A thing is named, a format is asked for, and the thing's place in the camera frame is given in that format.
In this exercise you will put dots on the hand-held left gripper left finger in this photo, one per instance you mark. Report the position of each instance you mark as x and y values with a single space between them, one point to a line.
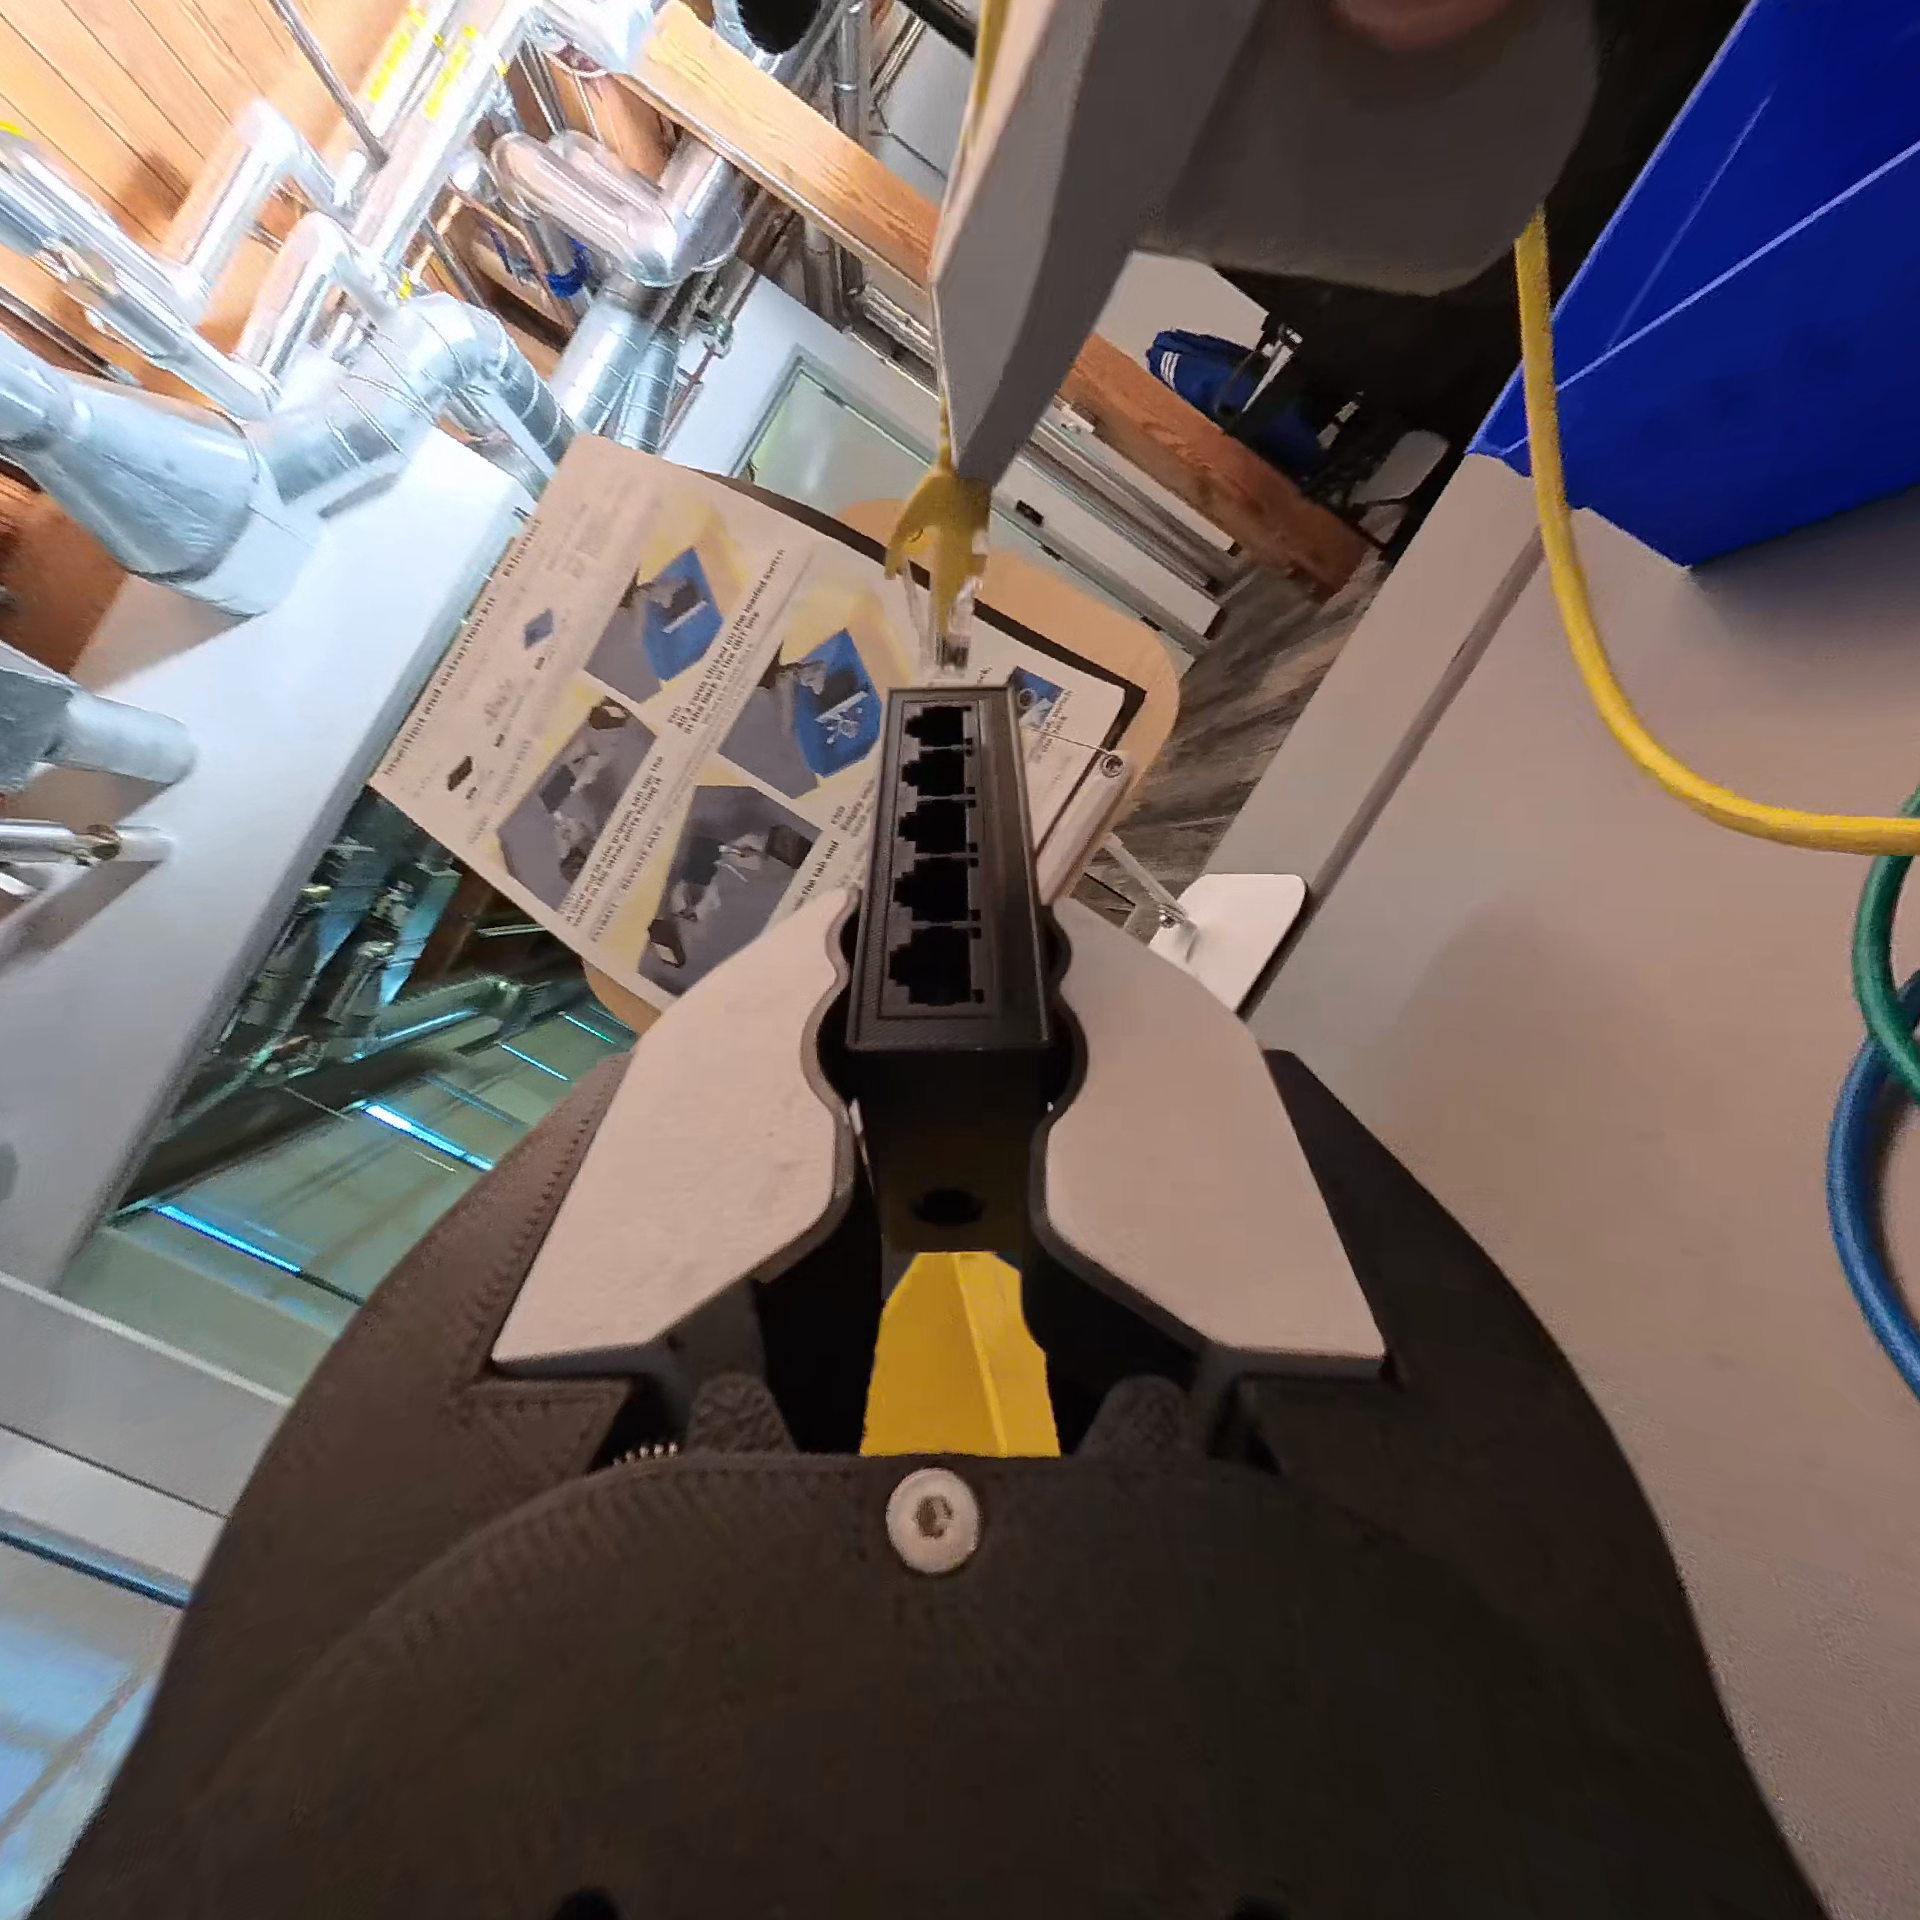
722 1142

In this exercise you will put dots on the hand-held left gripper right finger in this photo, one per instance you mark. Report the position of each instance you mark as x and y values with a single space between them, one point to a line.
1202 1172

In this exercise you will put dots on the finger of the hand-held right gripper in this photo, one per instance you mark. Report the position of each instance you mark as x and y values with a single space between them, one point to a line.
1050 225

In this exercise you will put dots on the black network switch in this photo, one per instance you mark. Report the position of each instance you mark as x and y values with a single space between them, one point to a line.
938 902

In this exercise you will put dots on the blue striped bag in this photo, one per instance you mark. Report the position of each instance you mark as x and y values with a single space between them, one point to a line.
1209 376

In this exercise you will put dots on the wooden beam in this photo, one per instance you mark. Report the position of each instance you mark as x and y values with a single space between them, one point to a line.
1172 422

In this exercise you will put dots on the yellow plastic wedge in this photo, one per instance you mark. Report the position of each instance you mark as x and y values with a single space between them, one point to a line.
962 1365

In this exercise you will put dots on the blue plastic bin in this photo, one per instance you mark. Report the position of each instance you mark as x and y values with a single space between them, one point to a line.
1740 300

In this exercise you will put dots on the printed instruction sheet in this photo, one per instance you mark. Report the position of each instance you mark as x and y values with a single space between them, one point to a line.
662 720

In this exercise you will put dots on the silver insulated pipe cluster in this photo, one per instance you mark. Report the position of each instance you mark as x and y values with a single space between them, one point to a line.
166 481

